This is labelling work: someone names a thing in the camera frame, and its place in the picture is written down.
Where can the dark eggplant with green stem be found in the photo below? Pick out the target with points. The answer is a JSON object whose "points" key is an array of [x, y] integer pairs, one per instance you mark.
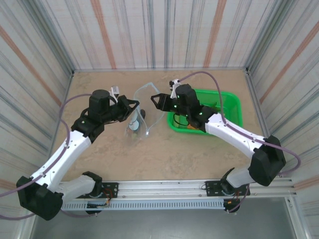
{"points": [[142, 113]]}

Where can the clear elephant print zip-top bag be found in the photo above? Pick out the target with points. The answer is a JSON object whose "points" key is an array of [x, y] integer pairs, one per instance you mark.
{"points": [[149, 119]]}

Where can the green plastic basket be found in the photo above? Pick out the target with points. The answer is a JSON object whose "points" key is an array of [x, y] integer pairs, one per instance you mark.
{"points": [[231, 104]]}

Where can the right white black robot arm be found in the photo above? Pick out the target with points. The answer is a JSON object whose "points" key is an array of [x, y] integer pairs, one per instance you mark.
{"points": [[236, 137]]}

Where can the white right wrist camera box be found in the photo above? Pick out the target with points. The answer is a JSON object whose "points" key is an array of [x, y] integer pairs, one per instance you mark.
{"points": [[174, 85]]}

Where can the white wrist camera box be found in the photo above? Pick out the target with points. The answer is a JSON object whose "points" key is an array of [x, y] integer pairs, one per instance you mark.
{"points": [[114, 90], [174, 85]]}

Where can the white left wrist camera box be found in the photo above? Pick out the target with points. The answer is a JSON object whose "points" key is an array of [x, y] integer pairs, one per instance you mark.
{"points": [[114, 90]]}

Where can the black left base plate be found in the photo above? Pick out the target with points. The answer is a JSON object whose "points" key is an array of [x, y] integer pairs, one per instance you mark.
{"points": [[112, 190]]}

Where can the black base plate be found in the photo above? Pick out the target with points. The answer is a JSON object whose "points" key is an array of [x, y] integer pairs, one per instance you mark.
{"points": [[112, 190], [211, 188]]}

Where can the aluminium mounting rail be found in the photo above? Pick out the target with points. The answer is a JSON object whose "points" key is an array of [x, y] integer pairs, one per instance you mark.
{"points": [[162, 186]]}

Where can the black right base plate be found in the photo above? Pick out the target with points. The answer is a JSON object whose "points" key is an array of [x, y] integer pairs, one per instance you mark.
{"points": [[211, 188]]}

